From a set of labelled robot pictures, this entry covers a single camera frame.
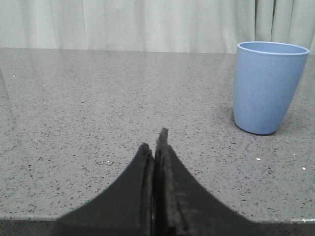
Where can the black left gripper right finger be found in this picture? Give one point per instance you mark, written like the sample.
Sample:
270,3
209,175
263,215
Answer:
184,208

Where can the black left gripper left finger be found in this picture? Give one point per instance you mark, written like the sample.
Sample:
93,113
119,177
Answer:
122,209

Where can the blue plastic cup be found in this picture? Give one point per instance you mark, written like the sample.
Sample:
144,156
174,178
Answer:
266,78

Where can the grey-white curtain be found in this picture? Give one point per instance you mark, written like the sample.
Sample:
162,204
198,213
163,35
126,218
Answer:
202,26

